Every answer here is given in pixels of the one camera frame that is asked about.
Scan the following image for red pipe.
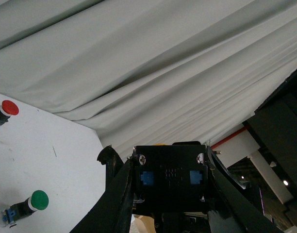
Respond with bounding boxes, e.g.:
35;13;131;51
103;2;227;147
211;125;250;149

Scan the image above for green push button switch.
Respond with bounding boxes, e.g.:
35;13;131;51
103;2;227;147
2;190;49;227

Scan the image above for black frame structure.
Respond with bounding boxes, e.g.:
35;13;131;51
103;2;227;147
243;69;297;223

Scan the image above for yellow push button switch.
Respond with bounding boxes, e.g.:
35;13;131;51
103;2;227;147
132;143;209;215

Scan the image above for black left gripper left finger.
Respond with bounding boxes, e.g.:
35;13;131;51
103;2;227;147
71;145;133;233

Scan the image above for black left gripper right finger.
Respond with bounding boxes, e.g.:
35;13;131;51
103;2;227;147
205;146;282;233

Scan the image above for white pleated curtain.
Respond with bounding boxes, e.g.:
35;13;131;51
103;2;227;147
0;0;297;156

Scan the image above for red push button switch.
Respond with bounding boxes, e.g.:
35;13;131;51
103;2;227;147
0;100;19;127

